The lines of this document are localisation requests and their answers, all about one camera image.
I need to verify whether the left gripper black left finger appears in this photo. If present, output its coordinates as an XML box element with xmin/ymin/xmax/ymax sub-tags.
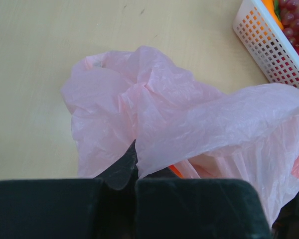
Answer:
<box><xmin>0</xmin><ymin>144</ymin><xmax>138</xmax><ymax>239</ymax></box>

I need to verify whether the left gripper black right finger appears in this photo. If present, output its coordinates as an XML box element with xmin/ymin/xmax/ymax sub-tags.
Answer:
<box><xmin>135</xmin><ymin>177</ymin><xmax>272</xmax><ymax>239</ymax></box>

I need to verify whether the pink plastic bag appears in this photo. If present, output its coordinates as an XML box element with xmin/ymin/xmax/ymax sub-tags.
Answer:
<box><xmin>61</xmin><ymin>46</ymin><xmax>299</xmax><ymax>224</ymax></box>

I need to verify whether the white plastic basket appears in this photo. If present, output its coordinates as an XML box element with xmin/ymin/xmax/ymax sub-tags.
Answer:
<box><xmin>232</xmin><ymin>0</ymin><xmax>299</xmax><ymax>89</ymax></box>

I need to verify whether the orange tangerine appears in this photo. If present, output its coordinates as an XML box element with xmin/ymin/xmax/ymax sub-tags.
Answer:
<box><xmin>261</xmin><ymin>0</ymin><xmax>284</xmax><ymax>30</ymax></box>

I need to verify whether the purple grape bunch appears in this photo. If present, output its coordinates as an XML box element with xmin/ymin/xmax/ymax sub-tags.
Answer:
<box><xmin>279</xmin><ymin>0</ymin><xmax>299</xmax><ymax>46</ymax></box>

